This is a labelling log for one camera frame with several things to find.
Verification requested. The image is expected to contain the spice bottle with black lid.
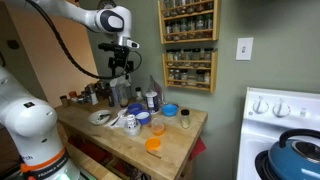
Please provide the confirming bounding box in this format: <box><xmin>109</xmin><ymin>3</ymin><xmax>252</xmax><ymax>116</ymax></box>
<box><xmin>180</xmin><ymin>108</ymin><xmax>191</xmax><ymax>130</ymax></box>

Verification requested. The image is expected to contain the wooden spice rack with three shelves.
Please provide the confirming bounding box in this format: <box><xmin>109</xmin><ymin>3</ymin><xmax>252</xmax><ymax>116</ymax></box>
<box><xmin>157</xmin><ymin>0</ymin><xmax>221</xmax><ymax>45</ymax></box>

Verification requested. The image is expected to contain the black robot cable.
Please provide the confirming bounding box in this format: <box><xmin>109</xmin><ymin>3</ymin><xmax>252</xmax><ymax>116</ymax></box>
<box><xmin>25</xmin><ymin>0</ymin><xmax>143</xmax><ymax>81</ymax></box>

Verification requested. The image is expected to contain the wooden spice rack with two shelves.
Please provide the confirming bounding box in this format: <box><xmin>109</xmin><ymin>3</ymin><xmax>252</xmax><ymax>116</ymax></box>
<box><xmin>162</xmin><ymin>49</ymin><xmax>218</xmax><ymax>94</ymax></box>

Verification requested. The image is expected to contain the clear orange plastic cup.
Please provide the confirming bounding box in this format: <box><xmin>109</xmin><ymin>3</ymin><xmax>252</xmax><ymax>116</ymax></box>
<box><xmin>150</xmin><ymin>117</ymin><xmax>166</xmax><ymax>137</ymax></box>

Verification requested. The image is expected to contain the blue measuring cup holding lid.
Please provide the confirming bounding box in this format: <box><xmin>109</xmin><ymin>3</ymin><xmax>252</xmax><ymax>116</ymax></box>
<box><xmin>135</xmin><ymin>110</ymin><xmax>152</xmax><ymax>126</ymax></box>

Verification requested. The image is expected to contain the white can with blue label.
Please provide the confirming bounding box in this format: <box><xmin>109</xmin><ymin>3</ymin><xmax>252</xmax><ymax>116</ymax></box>
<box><xmin>145</xmin><ymin>91</ymin><xmax>160</xmax><ymax>115</ymax></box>

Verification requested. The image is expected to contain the white stove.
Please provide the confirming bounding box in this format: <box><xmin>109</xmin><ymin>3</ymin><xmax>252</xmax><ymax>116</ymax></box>
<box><xmin>236</xmin><ymin>87</ymin><xmax>320</xmax><ymax>180</ymax></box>

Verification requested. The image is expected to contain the metal grinder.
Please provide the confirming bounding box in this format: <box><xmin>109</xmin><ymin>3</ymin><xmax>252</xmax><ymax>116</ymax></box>
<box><xmin>85</xmin><ymin>83</ymin><xmax>99</xmax><ymax>106</ymax></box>

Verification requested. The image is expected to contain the large glass jar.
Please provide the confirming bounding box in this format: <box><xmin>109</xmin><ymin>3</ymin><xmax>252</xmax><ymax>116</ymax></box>
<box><xmin>115</xmin><ymin>83</ymin><xmax>132</xmax><ymax>108</ymax></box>

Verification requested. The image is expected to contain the light blue cup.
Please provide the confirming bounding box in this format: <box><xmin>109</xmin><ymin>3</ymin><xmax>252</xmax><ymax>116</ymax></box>
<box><xmin>161</xmin><ymin>103</ymin><xmax>179</xmax><ymax>118</ymax></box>

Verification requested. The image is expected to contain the black wall knob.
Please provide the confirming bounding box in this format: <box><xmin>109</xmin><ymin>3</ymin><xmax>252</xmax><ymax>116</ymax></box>
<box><xmin>6</xmin><ymin>39</ymin><xmax>20</xmax><ymax>50</ymax></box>

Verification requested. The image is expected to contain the metal butter knife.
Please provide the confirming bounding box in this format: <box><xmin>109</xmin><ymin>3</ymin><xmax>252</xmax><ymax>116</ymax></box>
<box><xmin>110</xmin><ymin>111</ymin><xmax>127</xmax><ymax>127</ymax></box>

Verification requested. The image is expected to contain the bottle with orange cap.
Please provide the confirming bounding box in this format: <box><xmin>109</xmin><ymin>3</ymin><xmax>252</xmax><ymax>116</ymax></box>
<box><xmin>68</xmin><ymin>90</ymin><xmax>79</xmax><ymax>104</ymax></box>

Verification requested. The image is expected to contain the white light switch plate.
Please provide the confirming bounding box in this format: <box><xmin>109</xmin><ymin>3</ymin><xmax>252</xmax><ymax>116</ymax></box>
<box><xmin>235</xmin><ymin>37</ymin><xmax>254</xmax><ymax>61</ymax></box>

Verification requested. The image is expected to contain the glass spice jar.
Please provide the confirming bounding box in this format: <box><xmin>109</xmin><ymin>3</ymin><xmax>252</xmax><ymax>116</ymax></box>
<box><xmin>204</xmin><ymin>13</ymin><xmax>214</xmax><ymax>38</ymax></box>
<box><xmin>166</xmin><ymin>49</ymin><xmax>175</xmax><ymax>67</ymax></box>
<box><xmin>195</xmin><ymin>15</ymin><xmax>205</xmax><ymax>39</ymax></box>
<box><xmin>203</xmin><ymin>47</ymin><xmax>214</xmax><ymax>69</ymax></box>
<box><xmin>196</xmin><ymin>69</ymin><xmax>205</xmax><ymax>88</ymax></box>
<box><xmin>174</xmin><ymin>69</ymin><xmax>182</xmax><ymax>86</ymax></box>
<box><xmin>180</xmin><ymin>69</ymin><xmax>189</xmax><ymax>87</ymax></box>
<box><xmin>182</xmin><ymin>48</ymin><xmax>193</xmax><ymax>68</ymax></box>
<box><xmin>167</xmin><ymin>68</ymin><xmax>176</xmax><ymax>85</ymax></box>
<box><xmin>187</xmin><ymin>17</ymin><xmax>197</xmax><ymax>40</ymax></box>
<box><xmin>179</xmin><ymin>18</ymin><xmax>189</xmax><ymax>40</ymax></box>
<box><xmin>203</xmin><ymin>70</ymin><xmax>212</xmax><ymax>88</ymax></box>
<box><xmin>165</xmin><ymin>21</ymin><xmax>174</xmax><ymax>42</ymax></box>
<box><xmin>173</xmin><ymin>49</ymin><xmax>183</xmax><ymax>67</ymax></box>
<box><xmin>172</xmin><ymin>20</ymin><xmax>181</xmax><ymax>41</ymax></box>
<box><xmin>191</xmin><ymin>48</ymin><xmax>201</xmax><ymax>68</ymax></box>

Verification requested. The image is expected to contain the blue kettle with black handle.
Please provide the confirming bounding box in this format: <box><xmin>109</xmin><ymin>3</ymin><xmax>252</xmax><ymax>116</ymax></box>
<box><xmin>254</xmin><ymin>129</ymin><xmax>320</xmax><ymax>180</ymax></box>

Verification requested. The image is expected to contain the red cloth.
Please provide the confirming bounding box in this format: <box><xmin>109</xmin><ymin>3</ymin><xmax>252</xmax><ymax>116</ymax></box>
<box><xmin>189</xmin><ymin>137</ymin><xmax>208</xmax><ymax>162</ymax></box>

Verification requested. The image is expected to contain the dark tall bottle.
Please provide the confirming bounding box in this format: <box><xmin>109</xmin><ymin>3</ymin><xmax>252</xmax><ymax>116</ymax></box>
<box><xmin>105</xmin><ymin>83</ymin><xmax>116</xmax><ymax>108</ymax></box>

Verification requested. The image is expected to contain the orange round lid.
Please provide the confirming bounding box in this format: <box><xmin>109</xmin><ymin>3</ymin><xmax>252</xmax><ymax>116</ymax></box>
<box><xmin>144</xmin><ymin>137</ymin><xmax>162</xmax><ymax>152</ymax></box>

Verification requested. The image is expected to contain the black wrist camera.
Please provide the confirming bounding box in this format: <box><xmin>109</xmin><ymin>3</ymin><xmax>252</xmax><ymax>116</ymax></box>
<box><xmin>97</xmin><ymin>42</ymin><xmax>130</xmax><ymax>52</ymax></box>

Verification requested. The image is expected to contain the white napkin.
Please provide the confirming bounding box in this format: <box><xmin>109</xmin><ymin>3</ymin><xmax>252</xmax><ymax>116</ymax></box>
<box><xmin>104</xmin><ymin>108</ymin><xmax>130</xmax><ymax>129</ymax></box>

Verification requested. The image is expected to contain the small brown bottle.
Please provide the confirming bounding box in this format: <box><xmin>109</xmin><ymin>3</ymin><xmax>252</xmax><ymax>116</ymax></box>
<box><xmin>59</xmin><ymin>95</ymin><xmax>70</xmax><ymax>108</ymax></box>

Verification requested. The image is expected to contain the purple paper packet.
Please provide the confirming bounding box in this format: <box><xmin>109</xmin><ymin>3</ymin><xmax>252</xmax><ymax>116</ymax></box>
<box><xmin>149</xmin><ymin>75</ymin><xmax>164</xmax><ymax>101</ymax></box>

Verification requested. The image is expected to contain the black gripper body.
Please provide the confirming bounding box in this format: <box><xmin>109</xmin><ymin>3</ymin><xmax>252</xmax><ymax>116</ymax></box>
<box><xmin>111</xmin><ymin>49</ymin><xmax>128</xmax><ymax>69</ymax></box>

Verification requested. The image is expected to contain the small bottle with white label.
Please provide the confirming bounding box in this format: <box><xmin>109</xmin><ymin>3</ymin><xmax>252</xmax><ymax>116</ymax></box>
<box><xmin>134</xmin><ymin>86</ymin><xmax>144</xmax><ymax>103</ymax></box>

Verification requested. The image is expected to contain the small brown wooden stick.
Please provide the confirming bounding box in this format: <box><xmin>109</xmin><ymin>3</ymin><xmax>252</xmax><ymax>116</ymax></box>
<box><xmin>146</xmin><ymin>150</ymin><xmax>163</xmax><ymax>159</ymax></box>

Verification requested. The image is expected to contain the white stove knob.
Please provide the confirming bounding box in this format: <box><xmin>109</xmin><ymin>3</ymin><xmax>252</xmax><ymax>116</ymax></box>
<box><xmin>252</xmin><ymin>96</ymin><xmax>270</xmax><ymax>115</ymax></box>
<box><xmin>272</xmin><ymin>98</ymin><xmax>292</xmax><ymax>118</ymax></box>

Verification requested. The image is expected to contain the white dotted cup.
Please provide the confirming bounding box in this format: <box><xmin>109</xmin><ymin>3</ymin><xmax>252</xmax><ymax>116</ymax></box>
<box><xmin>123</xmin><ymin>114</ymin><xmax>142</xmax><ymax>137</ymax></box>

